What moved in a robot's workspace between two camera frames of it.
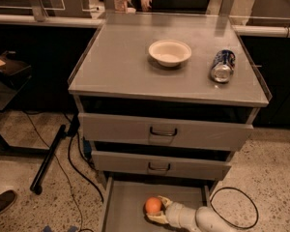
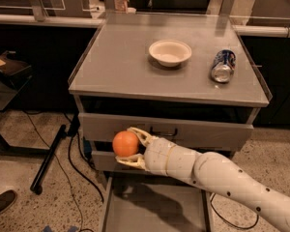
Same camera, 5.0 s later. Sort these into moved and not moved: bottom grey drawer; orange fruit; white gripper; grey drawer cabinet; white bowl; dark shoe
Moved: orange fruit; white gripper
Not moved: white bowl; bottom grey drawer; dark shoe; grey drawer cabinet
